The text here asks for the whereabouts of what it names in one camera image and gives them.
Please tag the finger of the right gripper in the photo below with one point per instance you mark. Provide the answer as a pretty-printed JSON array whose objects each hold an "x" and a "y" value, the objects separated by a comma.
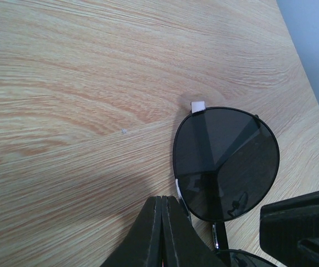
[{"x": 289, "y": 230}]

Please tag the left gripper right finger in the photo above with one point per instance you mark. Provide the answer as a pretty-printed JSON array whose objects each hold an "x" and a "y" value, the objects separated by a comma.
[{"x": 182, "y": 246}]

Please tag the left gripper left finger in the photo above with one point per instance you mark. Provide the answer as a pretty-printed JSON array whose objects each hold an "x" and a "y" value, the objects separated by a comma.
[{"x": 142, "y": 245}]

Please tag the dark aviator sunglasses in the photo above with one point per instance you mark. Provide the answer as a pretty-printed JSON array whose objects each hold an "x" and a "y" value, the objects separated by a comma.
[{"x": 225, "y": 161}]

